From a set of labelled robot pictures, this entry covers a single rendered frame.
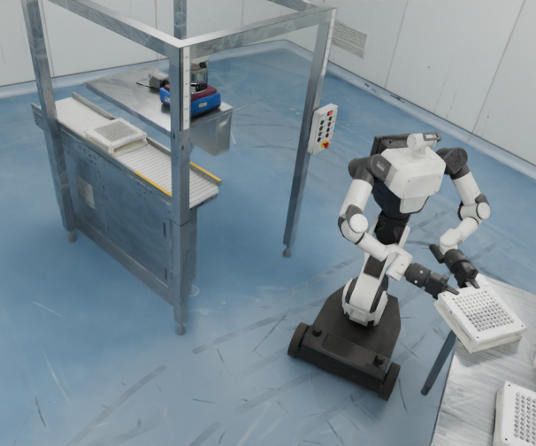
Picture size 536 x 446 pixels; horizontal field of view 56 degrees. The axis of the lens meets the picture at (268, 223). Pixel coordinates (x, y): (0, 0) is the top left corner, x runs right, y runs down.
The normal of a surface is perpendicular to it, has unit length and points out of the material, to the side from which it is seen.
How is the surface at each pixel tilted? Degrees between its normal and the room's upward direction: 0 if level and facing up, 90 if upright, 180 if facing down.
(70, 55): 90
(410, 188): 90
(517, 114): 90
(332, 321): 0
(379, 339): 0
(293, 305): 0
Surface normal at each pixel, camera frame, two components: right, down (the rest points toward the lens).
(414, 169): 0.31, -0.12
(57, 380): 0.11, -0.78
